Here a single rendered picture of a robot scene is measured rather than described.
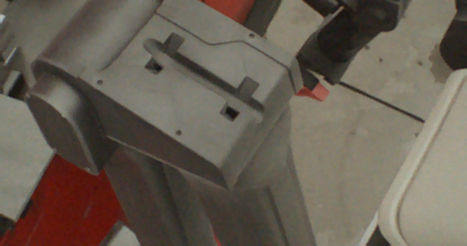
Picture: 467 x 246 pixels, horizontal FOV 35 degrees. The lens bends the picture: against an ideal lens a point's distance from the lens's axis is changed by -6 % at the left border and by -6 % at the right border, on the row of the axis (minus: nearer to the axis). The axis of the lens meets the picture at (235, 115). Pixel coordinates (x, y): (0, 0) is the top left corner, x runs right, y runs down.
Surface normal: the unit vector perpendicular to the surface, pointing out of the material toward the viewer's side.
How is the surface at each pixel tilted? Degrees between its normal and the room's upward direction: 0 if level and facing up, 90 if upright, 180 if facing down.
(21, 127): 0
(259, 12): 0
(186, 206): 90
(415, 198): 43
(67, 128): 90
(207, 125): 13
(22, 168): 0
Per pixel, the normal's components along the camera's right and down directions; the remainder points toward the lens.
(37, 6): -0.08, -0.54
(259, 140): 0.82, 0.32
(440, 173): -0.63, -0.68
